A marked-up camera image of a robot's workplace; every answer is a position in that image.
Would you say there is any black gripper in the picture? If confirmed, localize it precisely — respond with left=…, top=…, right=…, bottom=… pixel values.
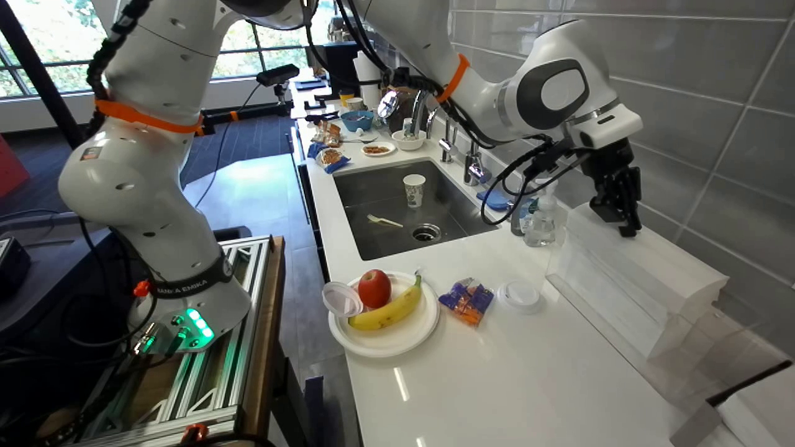
left=581, top=140, right=640, bottom=239

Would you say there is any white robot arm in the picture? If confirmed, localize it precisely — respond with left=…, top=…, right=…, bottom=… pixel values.
left=56, top=0, right=640, bottom=351

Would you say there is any clear dish soap bottle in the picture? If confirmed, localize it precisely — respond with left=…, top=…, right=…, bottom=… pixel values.
left=523, top=189, right=559, bottom=249

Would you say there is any white paper towel stack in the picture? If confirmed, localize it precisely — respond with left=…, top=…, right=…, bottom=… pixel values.
left=548, top=205, right=728, bottom=359

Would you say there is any white round lid on counter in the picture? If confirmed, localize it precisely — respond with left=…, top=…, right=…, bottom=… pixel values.
left=501, top=282, right=541, bottom=314

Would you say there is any blue sponge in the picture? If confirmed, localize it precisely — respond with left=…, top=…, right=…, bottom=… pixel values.
left=478, top=191, right=509, bottom=212

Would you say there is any small chrome water tap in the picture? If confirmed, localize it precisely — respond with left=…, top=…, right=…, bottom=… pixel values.
left=463, top=142, right=488, bottom=186

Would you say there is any orange blue snack wrapper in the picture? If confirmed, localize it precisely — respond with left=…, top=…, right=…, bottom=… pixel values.
left=439, top=279, right=495, bottom=327

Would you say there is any paper cup in sink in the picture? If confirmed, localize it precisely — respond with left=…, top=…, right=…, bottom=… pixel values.
left=401, top=174, right=424, bottom=209

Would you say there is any stainless steel sink basin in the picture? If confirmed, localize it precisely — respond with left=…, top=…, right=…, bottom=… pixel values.
left=336, top=158, right=486, bottom=260

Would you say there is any tall chrome kitchen faucet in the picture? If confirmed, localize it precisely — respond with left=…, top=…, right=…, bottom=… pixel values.
left=408, top=89, right=436, bottom=136

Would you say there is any white plate with fruit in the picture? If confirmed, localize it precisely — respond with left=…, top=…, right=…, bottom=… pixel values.
left=328, top=282, right=439, bottom=357

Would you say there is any yellow banana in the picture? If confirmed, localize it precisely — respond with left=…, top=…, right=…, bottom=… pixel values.
left=348, top=271, right=422, bottom=332

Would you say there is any white plastic utensil in sink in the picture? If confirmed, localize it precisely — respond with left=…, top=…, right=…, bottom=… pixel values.
left=367, top=213, right=405, bottom=229

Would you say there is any white plate with food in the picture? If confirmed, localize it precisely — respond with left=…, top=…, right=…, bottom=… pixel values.
left=363, top=145, right=398, bottom=158

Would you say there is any red apple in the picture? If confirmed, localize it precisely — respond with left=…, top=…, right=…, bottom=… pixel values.
left=358, top=268, right=389, bottom=309

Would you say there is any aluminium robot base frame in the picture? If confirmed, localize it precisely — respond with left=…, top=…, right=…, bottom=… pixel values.
left=68, top=237, right=285, bottom=447

